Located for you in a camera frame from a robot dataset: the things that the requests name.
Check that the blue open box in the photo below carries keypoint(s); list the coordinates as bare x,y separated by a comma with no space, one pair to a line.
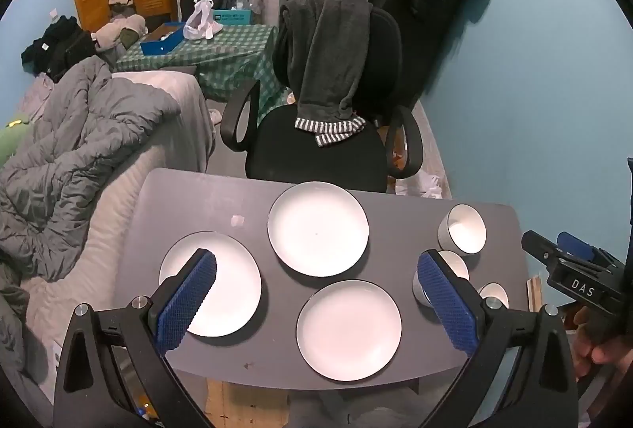
158,46

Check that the white crumpled bag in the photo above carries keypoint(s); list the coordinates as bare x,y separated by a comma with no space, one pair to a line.
430,185

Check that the beige fabric bundle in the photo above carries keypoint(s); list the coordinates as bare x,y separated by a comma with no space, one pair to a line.
118,32

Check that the green pillow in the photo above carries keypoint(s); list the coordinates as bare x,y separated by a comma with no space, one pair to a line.
10,141

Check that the person's right hand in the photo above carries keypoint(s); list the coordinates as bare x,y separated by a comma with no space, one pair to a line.
586,334

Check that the medium white bowl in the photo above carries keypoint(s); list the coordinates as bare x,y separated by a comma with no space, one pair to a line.
457,265

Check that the white paper scrap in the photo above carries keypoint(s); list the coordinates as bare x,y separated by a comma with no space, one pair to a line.
237,221

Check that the light wooden planks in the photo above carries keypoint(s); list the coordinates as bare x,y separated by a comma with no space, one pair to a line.
534,294

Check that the grey garment with striped cuffs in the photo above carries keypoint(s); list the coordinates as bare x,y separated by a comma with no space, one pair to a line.
326,52

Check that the bed with grey sheet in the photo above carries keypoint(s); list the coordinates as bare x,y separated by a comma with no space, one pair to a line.
178,136

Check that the black clothes pile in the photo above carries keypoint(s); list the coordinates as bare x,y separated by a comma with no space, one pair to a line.
59,47

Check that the black office chair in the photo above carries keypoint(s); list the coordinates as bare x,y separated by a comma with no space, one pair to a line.
316,160

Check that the orange snack bag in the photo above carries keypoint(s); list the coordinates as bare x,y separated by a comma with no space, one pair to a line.
397,157

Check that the grey quilted duvet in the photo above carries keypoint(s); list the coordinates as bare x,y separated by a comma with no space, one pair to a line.
74,146

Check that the large white bowl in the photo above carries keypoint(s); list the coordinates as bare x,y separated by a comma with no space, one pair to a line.
467,230

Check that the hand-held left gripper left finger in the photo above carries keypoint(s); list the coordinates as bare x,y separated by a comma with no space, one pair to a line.
188,302

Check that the green checked tablecloth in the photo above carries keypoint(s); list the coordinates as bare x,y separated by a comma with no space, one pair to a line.
227,57

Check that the black hanging coats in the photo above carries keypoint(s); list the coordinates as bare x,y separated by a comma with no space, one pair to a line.
410,2

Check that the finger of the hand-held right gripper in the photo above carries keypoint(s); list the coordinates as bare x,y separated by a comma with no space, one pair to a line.
536,244
573,244

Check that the teal cardboard box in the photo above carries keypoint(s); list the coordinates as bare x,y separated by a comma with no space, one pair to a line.
232,16

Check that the white plate with dark rim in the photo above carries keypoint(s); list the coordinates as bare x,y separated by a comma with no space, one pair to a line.
348,331
318,230
237,279

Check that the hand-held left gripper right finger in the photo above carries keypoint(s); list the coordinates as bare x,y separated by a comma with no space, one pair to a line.
447,304

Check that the white plastic bag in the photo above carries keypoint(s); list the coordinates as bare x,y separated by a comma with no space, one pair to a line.
200,19

